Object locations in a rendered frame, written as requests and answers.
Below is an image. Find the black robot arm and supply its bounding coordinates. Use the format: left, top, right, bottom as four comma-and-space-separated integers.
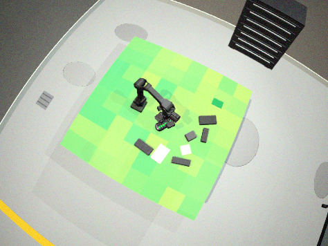
133, 78, 181, 123

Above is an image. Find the small green flat block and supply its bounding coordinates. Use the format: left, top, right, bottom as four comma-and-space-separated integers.
212, 97, 224, 108

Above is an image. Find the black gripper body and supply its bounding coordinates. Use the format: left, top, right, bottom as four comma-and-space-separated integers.
157, 105, 175, 129

